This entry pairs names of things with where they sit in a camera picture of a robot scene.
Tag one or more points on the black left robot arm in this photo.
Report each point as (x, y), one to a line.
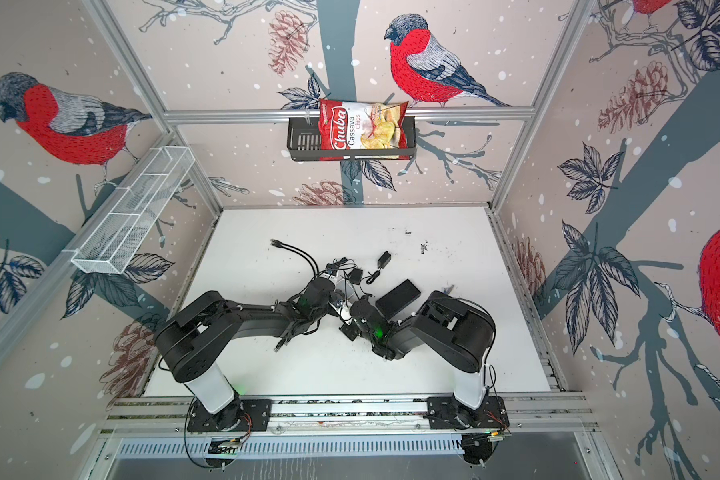
(191, 342)

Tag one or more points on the black power adapter with cable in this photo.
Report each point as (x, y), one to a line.
(351, 272)

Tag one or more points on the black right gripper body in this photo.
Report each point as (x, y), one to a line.
(369, 338)

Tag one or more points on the white wire mesh shelf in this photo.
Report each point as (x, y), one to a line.
(138, 202)

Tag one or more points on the black wall basket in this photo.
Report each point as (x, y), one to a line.
(304, 144)

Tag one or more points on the red cassava chips bag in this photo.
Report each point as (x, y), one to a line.
(355, 126)

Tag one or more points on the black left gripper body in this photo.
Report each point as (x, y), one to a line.
(318, 316)

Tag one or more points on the aluminium mounting rail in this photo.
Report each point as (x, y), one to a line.
(355, 414)

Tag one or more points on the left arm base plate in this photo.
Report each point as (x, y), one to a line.
(241, 415)

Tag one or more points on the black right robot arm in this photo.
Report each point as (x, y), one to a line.
(459, 331)

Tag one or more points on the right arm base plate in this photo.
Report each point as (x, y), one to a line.
(448, 413)

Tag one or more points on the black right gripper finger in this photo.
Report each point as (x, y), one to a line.
(360, 306)
(350, 331)

